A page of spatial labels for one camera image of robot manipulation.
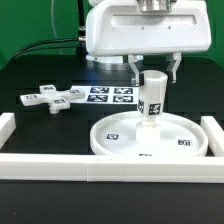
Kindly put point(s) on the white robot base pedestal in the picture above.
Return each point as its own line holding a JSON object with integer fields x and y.
{"x": 114, "y": 63}

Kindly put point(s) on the black vertical pole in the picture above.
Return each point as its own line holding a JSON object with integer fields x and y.
{"x": 81, "y": 17}

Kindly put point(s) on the fiducial marker sheet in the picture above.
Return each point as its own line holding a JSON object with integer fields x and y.
{"x": 107, "y": 95}

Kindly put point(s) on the white right fence bar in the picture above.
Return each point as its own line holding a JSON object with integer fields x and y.
{"x": 215, "y": 135}

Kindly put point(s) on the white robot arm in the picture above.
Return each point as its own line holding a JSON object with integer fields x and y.
{"x": 155, "y": 5}

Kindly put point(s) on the white round table top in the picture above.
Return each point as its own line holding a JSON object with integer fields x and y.
{"x": 173, "y": 136}

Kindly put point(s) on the white front fence bar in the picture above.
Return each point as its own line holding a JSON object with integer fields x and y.
{"x": 92, "y": 168}

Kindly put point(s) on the white left fence bar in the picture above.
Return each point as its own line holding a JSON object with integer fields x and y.
{"x": 7, "y": 127}

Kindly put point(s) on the white fence bar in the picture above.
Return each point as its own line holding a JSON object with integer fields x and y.
{"x": 92, "y": 168}
{"x": 7, "y": 127}
{"x": 215, "y": 135}

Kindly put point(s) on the white cross-shaped table base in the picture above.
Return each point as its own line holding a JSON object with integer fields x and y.
{"x": 57, "y": 100}

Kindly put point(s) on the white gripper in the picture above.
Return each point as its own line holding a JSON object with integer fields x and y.
{"x": 119, "y": 27}

